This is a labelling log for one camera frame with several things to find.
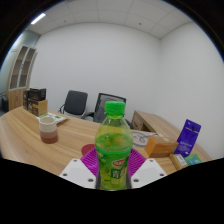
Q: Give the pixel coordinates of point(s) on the black printed box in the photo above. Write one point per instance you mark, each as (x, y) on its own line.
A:
(37, 93)

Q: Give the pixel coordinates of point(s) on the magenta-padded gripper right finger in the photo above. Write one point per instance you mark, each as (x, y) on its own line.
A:
(148, 170)

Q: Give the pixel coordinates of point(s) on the green drink bottle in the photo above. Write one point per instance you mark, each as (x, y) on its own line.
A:
(113, 153)

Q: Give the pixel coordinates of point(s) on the black mesh office chair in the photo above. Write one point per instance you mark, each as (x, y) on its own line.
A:
(101, 106)

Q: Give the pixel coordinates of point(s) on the white green purple leaflet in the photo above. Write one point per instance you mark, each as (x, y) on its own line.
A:
(52, 117)

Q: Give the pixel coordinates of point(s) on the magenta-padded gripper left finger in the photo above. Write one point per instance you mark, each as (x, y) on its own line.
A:
(77, 171)

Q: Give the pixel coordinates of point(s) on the brown cardboard box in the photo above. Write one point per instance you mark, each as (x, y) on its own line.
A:
(40, 107)

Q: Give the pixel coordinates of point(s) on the white and brown cup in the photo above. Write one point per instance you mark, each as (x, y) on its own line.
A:
(48, 131)

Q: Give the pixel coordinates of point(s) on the wooden side desk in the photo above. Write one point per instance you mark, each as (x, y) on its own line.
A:
(156, 123)

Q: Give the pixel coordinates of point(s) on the dark flat box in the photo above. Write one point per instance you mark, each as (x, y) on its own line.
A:
(25, 100)

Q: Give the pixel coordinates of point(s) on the wooden shelf cabinet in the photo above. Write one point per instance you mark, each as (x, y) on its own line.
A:
(20, 76)

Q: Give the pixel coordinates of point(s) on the black sofa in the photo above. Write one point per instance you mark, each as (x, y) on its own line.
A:
(4, 105)

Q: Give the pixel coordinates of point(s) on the flat round red coaster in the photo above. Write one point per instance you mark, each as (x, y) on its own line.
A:
(87, 149)

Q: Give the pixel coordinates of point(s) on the purple package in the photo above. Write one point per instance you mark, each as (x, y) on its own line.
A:
(188, 138)

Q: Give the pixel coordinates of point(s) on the tan small packet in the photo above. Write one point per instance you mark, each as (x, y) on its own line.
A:
(179, 161)

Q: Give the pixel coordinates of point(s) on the rectangular ceiling light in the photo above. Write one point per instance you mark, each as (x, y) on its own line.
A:
(38, 18)

